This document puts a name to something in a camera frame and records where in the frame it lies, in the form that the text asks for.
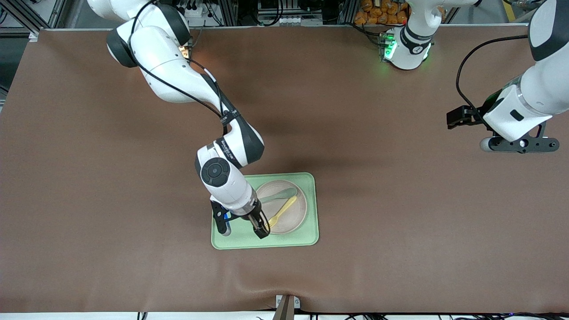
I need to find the beige round plate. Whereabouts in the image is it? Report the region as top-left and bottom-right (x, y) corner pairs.
(256, 180), (308, 235)

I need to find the yellow plastic fork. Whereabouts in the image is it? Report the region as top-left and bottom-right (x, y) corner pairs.
(266, 196), (297, 227)

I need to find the light green rectangular tray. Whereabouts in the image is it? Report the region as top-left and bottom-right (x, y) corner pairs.
(211, 172), (320, 250)

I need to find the grey-green plastic spoon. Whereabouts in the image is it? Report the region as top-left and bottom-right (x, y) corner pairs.
(260, 187), (299, 204)

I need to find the metal table edge clamp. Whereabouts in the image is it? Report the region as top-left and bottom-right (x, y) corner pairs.
(275, 294), (301, 320)

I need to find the brown table mat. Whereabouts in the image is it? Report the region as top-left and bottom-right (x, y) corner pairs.
(0, 26), (569, 314)

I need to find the orange lumpy objects pile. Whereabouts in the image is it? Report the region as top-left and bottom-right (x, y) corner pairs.
(354, 0), (409, 25)

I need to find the white connector row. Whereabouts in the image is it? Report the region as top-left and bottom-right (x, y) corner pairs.
(261, 16), (299, 26)

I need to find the white power strip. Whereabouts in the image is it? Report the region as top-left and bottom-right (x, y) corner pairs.
(184, 4), (209, 19)

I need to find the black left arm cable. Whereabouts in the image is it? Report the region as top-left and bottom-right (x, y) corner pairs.
(457, 35), (529, 123)

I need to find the aluminium frame post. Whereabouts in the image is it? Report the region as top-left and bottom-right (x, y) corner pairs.
(221, 0), (238, 26)
(339, 0), (356, 25)

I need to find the aluminium diagonal frame strut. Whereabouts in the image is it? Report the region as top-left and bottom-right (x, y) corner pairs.
(7, 0), (41, 35)

